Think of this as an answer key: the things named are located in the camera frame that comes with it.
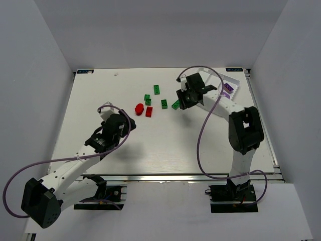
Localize green long lego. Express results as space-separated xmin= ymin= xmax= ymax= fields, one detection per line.
xmin=153 ymin=85 xmax=160 ymax=95
xmin=171 ymin=100 xmax=180 ymax=110

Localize red round lego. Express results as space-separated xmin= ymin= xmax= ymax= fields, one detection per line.
xmin=134 ymin=103 xmax=144 ymax=116

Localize red rectangular lego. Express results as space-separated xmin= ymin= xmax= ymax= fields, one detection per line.
xmin=145 ymin=106 xmax=153 ymax=117

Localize green long lego top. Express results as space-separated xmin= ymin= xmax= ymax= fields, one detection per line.
xmin=153 ymin=85 xmax=160 ymax=95

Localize green lego pair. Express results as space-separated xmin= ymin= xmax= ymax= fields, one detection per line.
xmin=144 ymin=94 xmax=151 ymax=106

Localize purple long lego plate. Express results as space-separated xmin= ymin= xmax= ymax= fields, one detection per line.
xmin=224 ymin=83 xmax=234 ymax=93

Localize purple round lego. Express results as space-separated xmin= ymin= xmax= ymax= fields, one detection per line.
xmin=222 ymin=92 xmax=230 ymax=99

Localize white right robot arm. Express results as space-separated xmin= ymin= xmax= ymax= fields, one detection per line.
xmin=176 ymin=73 xmax=264 ymax=196

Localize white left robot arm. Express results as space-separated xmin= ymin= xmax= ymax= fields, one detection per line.
xmin=21 ymin=110 xmax=136 ymax=228

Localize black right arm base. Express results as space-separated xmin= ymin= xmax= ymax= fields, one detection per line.
xmin=205 ymin=185 xmax=258 ymax=213

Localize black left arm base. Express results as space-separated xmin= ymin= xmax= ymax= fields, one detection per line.
xmin=74 ymin=174 xmax=127 ymax=211

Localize green lego centre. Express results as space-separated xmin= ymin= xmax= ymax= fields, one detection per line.
xmin=161 ymin=99 xmax=168 ymax=109

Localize white divided tray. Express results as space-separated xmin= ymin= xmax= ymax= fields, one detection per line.
xmin=197 ymin=67 xmax=240 ymax=100

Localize blue table label right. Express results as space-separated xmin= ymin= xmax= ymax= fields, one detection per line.
xmin=225 ymin=67 xmax=243 ymax=72

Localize blue table label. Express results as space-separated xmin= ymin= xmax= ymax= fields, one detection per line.
xmin=76 ymin=69 xmax=94 ymax=74
xmin=225 ymin=67 xmax=243 ymax=72

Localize blue table label left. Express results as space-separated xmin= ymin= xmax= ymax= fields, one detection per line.
xmin=76 ymin=69 xmax=94 ymax=74

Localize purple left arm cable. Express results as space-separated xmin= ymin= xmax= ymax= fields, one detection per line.
xmin=3 ymin=104 xmax=132 ymax=218

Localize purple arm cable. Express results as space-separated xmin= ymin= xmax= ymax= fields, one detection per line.
xmin=177 ymin=65 xmax=268 ymax=206
xmin=3 ymin=104 xmax=132 ymax=218

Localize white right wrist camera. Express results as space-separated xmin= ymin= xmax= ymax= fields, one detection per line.
xmin=176 ymin=75 xmax=189 ymax=92

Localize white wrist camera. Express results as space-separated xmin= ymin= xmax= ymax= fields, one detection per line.
xmin=97 ymin=101 xmax=115 ymax=121
xmin=176 ymin=75 xmax=189 ymax=92

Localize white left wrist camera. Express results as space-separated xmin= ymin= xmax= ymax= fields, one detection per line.
xmin=97 ymin=101 xmax=115 ymax=121

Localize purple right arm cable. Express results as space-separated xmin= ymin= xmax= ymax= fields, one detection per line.
xmin=177 ymin=65 xmax=268 ymax=206

